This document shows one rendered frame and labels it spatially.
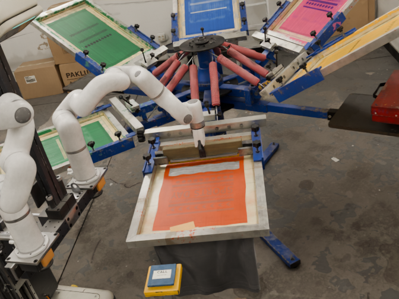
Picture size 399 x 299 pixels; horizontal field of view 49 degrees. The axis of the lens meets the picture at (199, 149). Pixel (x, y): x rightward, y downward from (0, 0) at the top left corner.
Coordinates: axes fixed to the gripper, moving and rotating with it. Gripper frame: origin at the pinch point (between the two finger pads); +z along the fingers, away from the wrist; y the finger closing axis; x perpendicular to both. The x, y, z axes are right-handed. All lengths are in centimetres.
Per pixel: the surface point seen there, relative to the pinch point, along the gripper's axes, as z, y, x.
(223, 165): 5.4, 7.3, 9.9
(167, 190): 5.8, 22.7, -17.0
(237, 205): 5.8, 39.1, 16.3
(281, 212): 102, -67, 39
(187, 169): 5.1, 7.8, -8.2
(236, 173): 5.9, 14.6, 16.4
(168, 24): 41, -413, -77
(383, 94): -9, -20, 94
